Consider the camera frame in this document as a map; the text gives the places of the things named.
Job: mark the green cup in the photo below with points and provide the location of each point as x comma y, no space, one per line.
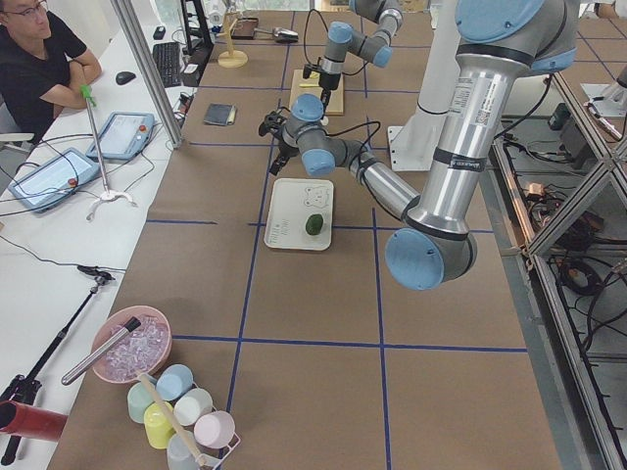
137,400

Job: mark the red cylinder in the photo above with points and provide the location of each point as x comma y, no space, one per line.
28,421

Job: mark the dark wooden tray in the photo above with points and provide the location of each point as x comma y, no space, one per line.
244,29

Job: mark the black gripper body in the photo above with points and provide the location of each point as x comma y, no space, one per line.
327,80
285,147

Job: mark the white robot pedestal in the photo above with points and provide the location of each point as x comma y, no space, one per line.
412,145

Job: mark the grey folded cloth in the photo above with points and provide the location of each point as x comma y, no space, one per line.
217,114

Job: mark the metal scoop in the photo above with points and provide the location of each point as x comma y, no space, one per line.
280,34

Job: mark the pink bowl of ice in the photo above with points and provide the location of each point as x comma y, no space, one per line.
145,349

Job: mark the bamboo cutting board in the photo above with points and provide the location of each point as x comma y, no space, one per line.
336,105

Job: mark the blue cup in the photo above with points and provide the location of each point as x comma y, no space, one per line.
174,382

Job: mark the yellow sponge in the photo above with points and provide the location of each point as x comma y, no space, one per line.
232,116

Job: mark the grey cup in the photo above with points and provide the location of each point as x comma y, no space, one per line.
179,456

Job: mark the white wire cup rack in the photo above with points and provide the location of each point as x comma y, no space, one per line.
227,448

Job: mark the black keyboard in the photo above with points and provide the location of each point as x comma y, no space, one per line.
166,56

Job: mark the white bear tray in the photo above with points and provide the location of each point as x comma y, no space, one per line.
293,202

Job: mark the black tripod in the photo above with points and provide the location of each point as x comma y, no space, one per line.
24,388

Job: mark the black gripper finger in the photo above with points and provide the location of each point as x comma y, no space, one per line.
325,97
277,165

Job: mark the aluminium frame post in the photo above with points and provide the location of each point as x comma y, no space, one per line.
134,34

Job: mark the black computer mouse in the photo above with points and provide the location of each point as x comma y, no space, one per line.
124,77

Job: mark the pink cup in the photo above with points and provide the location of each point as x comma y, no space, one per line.
215,429

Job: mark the yellow cup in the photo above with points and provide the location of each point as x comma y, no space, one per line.
157,427

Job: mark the wooden mug stand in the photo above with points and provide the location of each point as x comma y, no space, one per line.
231,58

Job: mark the man in black shirt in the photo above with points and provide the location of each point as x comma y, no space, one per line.
44,65

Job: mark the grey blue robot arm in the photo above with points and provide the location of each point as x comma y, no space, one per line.
343,39
500,41

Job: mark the dark green avocado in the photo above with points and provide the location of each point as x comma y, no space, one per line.
314,224

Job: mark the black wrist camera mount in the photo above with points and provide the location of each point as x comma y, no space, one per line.
273,124

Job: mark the steel cylinder tool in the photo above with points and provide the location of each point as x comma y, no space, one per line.
128,327

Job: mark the teach pendant tablet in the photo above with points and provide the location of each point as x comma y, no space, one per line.
124,135
49,184

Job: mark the white cup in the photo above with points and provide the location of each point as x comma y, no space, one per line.
192,405

